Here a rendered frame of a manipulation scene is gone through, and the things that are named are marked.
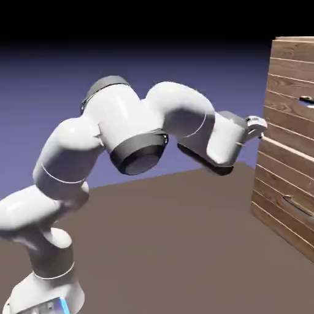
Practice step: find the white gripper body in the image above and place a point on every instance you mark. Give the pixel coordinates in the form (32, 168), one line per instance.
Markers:
(255, 126)

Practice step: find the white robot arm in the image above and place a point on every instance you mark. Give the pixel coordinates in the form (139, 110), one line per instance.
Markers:
(117, 115)

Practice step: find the wooden cabinet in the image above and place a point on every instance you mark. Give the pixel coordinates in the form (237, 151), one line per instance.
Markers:
(287, 152)

